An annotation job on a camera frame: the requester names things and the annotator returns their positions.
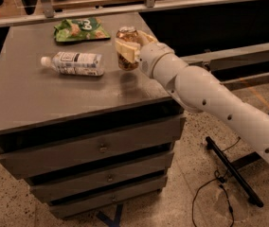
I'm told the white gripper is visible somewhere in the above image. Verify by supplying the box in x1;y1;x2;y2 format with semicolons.
115;30;174;79

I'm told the orange soda can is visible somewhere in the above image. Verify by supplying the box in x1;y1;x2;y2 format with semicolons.
117;26;138;71

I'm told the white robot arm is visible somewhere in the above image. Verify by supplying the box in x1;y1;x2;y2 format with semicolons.
115;26;269;164

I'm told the green snack bag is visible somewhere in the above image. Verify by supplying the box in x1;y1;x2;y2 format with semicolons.
54;17;111;43

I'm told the clear plastic water bottle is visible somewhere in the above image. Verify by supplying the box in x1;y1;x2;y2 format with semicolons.
41;52;104;77

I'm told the top grey drawer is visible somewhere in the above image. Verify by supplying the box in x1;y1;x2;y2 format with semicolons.
0;114;185;179

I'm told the grey drawer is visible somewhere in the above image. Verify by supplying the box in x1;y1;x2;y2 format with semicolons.
30;150;173;202
0;114;185;179
49;175;168;218

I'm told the grey drawer cabinet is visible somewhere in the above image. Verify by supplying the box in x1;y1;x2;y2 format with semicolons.
0;23;183;207

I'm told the middle grey drawer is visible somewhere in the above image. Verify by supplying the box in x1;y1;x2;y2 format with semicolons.
30;150;173;202

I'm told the black metal floor stand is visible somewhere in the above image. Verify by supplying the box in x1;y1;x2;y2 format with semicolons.
206;136;269;207

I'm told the bottom grey drawer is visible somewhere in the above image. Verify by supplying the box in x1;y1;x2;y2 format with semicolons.
49;175;168;218

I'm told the grey metal rail frame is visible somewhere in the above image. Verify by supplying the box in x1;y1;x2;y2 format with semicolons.
0;0;269;92

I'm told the black floor cable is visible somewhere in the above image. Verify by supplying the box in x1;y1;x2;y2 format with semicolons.
191;135;242;227

